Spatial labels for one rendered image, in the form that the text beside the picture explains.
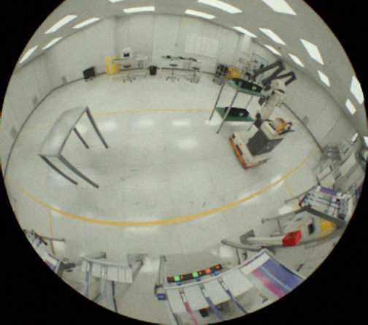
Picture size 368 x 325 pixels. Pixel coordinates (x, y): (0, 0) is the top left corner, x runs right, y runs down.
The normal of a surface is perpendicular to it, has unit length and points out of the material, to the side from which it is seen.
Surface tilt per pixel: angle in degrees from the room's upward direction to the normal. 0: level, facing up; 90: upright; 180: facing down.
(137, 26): 90
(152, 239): 0
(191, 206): 0
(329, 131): 90
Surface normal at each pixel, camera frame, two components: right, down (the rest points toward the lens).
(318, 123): -0.97, 0.06
